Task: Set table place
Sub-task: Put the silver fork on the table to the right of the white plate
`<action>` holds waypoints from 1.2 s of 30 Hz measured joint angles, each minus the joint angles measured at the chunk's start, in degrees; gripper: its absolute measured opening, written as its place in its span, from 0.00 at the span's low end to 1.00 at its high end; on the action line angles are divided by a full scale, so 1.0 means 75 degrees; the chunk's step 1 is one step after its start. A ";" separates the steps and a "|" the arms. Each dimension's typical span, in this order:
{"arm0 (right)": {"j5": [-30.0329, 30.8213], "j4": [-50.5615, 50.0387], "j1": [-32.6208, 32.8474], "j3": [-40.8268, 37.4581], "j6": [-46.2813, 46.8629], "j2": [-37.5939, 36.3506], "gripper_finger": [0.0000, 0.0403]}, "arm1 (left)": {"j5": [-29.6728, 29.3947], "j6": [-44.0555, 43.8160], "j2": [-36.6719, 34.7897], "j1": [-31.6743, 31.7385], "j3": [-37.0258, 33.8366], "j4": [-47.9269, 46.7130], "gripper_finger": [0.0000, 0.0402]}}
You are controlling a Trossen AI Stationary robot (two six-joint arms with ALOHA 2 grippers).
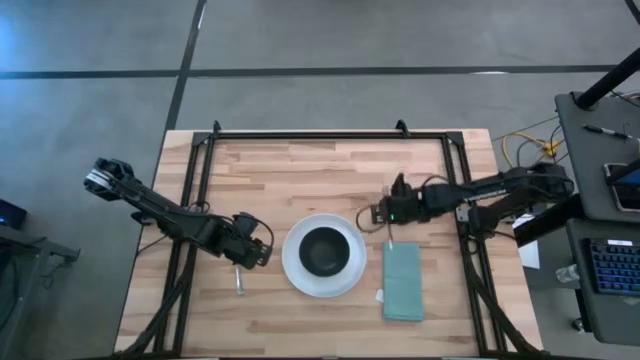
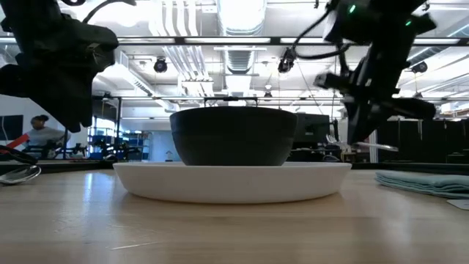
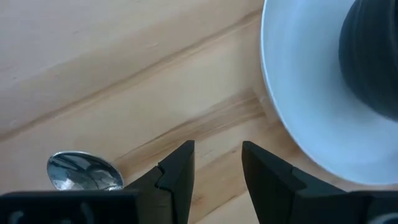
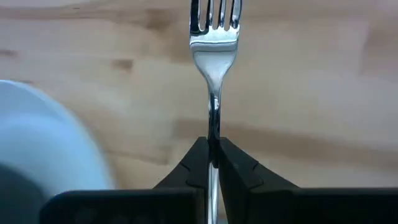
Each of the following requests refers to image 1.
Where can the black bowl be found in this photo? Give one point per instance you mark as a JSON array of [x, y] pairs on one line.
[[324, 252]]

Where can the phone with light case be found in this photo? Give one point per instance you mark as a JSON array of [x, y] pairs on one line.
[[622, 200]]

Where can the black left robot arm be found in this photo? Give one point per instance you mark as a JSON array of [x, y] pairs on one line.
[[150, 200]]

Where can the grey keyboard desk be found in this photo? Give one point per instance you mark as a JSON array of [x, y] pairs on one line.
[[580, 305]]

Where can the black table frame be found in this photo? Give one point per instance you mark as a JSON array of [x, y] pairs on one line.
[[325, 135]]

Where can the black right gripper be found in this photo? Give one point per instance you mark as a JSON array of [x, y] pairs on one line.
[[407, 207]]

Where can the backlit black keyboard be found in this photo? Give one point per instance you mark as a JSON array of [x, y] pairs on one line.
[[615, 267]]

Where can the white paper sheet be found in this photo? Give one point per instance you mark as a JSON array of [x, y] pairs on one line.
[[530, 255]]

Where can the teal folded napkin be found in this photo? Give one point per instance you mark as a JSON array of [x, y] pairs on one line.
[[402, 285]]

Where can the small white tag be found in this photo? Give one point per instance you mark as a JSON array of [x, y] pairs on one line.
[[379, 296]]

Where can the white plate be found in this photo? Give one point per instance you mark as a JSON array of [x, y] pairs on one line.
[[300, 280]]

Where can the grey side desk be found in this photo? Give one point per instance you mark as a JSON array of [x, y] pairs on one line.
[[585, 150]]

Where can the black pen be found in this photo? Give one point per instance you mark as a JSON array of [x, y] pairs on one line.
[[605, 131]]

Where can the silver spoon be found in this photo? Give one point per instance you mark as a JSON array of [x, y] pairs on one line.
[[240, 287]]

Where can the black pole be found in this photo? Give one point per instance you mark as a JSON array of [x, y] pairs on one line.
[[605, 82]]

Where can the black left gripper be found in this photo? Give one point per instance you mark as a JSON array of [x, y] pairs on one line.
[[232, 237]]

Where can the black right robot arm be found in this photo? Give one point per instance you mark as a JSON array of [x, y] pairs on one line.
[[500, 187]]

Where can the small black device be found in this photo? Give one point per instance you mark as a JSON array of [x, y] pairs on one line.
[[11, 215]]

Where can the grey metal furniture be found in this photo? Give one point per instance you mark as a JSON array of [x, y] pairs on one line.
[[20, 280]]

